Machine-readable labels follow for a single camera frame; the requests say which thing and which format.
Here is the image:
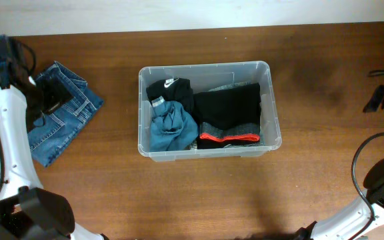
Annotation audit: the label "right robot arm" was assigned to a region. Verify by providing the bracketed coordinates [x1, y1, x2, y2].
[293, 85, 384, 240]

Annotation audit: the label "light blue jeans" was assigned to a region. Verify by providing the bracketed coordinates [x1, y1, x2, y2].
[188, 81, 265, 151]

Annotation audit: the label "dark blue jeans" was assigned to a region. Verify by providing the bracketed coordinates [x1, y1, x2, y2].
[27, 61, 103, 167]

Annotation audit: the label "small blue denim cloth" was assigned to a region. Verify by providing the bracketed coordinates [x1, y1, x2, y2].
[149, 96, 199, 152]

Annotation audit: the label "clear plastic storage bin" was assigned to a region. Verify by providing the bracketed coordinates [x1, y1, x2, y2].
[137, 61, 282, 162]

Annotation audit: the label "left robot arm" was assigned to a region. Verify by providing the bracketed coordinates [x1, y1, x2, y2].
[0, 35, 104, 240]

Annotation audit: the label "black garment red grey band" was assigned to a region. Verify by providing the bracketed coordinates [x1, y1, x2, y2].
[191, 82, 263, 150]

